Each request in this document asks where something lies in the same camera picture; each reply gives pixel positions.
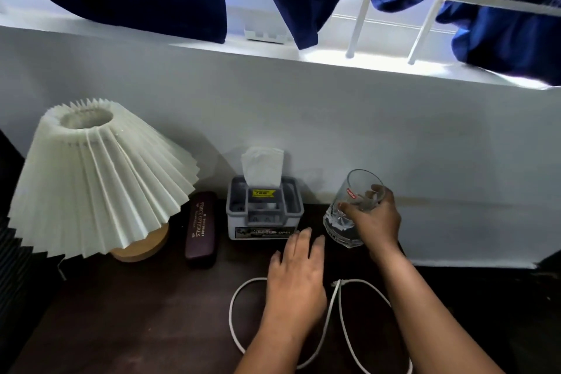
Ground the person's right hand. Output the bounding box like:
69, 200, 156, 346
337, 184, 403, 263

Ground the person's left hand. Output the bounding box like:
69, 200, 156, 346
262, 227, 328, 335

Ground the white charging cable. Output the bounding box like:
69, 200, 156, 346
227, 277, 414, 374

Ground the clear drinking glass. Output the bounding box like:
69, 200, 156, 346
323, 169, 386, 250

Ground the white grey tissue box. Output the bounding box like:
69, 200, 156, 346
226, 176, 306, 242

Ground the dark maroon glasses case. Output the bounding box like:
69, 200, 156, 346
183, 191, 219, 268

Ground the white tissue stack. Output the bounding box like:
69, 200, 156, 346
240, 146, 285, 189

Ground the person's right forearm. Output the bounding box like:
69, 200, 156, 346
370, 246, 505, 374

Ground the dark wooden bedside table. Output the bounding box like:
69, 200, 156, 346
8, 200, 439, 374

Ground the small white window fitting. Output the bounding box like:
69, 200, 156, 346
243, 29, 288, 44

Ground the cream pleated table lamp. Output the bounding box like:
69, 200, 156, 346
8, 98, 201, 264

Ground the striped mattress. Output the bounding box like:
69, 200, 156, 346
0, 216, 64, 361

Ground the dark wooden bed frame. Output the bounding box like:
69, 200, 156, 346
0, 128, 25, 219

